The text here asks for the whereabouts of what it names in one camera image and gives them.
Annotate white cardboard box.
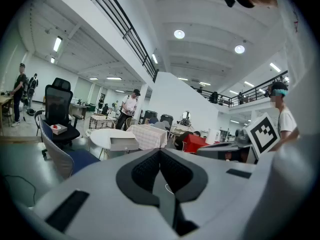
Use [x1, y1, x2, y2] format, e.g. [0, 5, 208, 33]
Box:
[112, 131, 137, 139]

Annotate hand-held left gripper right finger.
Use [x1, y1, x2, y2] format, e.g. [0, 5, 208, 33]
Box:
[159, 148, 209, 205]

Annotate black cable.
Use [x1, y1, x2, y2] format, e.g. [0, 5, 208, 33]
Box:
[2, 174, 37, 200]

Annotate wooden table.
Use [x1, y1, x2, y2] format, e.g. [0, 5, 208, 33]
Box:
[0, 94, 14, 135]

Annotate blue shell chair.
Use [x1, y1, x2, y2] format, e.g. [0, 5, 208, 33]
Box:
[38, 113, 101, 180]

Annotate beige box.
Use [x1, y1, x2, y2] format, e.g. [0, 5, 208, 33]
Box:
[50, 123, 69, 136]

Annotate black balcony railing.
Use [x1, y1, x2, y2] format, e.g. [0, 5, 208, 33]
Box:
[191, 70, 290, 109]
[79, 0, 160, 84]

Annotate white dressing table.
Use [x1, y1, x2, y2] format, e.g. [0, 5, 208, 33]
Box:
[169, 122, 196, 138]

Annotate pink checked cloth table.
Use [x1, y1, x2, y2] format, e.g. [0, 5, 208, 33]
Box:
[126, 123, 169, 151]

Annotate gold wire chair floral cushion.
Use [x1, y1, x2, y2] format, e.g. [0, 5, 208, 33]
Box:
[83, 113, 116, 138]
[124, 117, 142, 130]

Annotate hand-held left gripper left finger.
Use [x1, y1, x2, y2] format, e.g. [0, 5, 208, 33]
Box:
[116, 148, 161, 209]

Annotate white round table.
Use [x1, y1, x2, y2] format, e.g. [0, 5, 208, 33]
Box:
[89, 128, 138, 160]

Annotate person's white shirt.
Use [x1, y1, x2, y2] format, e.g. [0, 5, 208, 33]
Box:
[274, 0, 319, 141]

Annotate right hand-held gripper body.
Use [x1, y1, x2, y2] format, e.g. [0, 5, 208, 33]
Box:
[196, 112, 281, 165]

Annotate red cloth table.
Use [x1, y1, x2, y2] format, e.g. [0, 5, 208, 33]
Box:
[182, 133, 221, 154]

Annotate black trash bin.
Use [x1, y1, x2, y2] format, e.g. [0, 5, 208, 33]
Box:
[143, 109, 159, 125]
[159, 113, 174, 129]

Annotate black office chair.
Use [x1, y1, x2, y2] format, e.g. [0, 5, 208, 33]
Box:
[34, 77, 84, 157]

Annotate grey drawer with knob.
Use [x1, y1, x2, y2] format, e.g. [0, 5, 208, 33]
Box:
[109, 136, 140, 152]

